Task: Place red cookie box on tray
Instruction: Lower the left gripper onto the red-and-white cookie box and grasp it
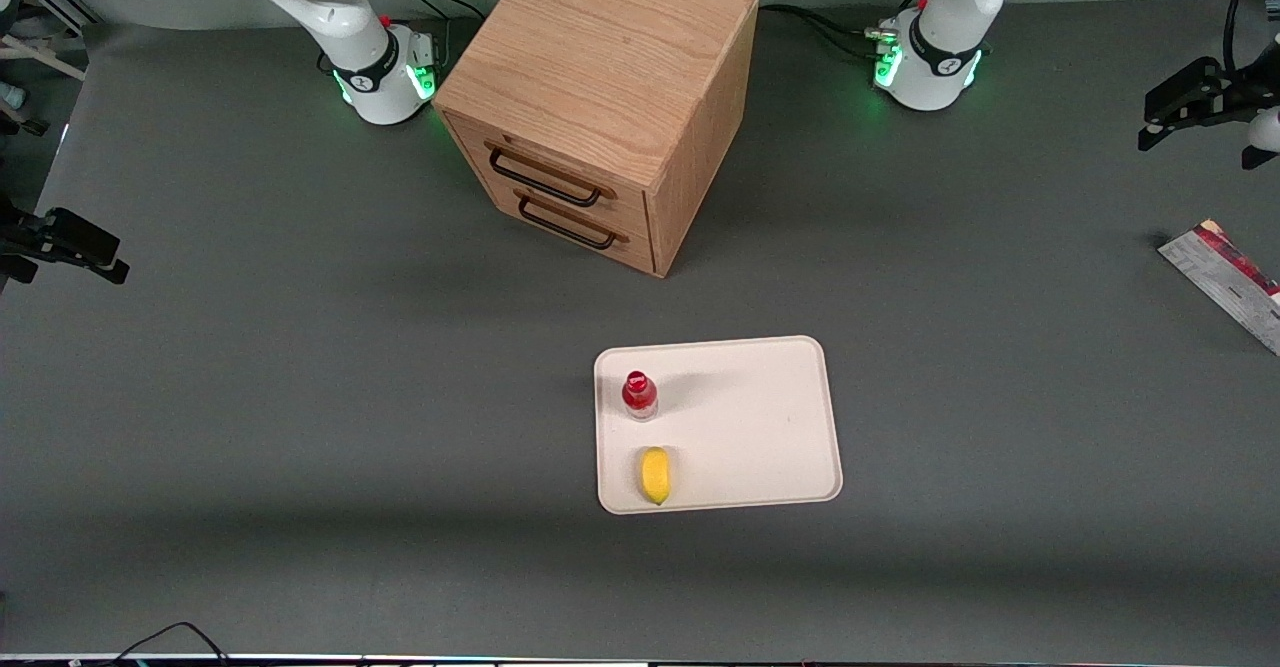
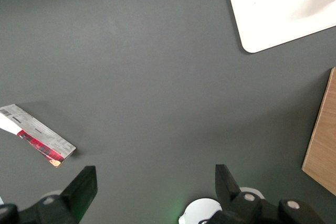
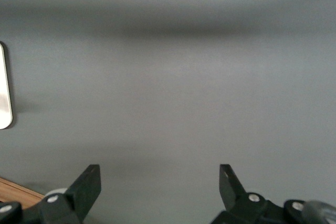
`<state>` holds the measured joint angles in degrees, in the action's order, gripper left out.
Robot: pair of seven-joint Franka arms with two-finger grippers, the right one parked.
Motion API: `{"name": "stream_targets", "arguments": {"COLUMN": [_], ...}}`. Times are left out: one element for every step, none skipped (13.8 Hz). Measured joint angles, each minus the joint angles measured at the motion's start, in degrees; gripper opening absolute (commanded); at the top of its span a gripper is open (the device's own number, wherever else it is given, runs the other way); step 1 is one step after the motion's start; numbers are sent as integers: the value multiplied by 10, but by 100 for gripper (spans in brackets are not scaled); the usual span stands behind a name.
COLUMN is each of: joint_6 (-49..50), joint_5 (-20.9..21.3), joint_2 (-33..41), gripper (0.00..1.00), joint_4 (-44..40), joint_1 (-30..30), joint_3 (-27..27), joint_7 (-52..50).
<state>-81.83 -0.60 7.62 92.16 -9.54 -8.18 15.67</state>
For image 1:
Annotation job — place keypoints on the yellow lemon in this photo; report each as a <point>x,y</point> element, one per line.
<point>655,475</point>

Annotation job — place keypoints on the light wooden stick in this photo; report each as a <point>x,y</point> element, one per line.
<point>40,57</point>

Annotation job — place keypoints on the red cookie box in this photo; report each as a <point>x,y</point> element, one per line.
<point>1235,277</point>

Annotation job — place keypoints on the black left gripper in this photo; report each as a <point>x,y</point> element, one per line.
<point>1232,94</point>

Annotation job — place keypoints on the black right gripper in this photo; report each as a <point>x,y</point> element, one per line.
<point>22,239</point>

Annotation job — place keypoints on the cream rectangular tray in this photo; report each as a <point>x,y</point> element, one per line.
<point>750,427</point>

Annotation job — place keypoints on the wooden two-drawer cabinet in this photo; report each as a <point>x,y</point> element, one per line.
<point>600,57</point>

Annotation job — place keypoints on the red-capped small bottle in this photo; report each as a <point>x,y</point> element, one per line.
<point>639,394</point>

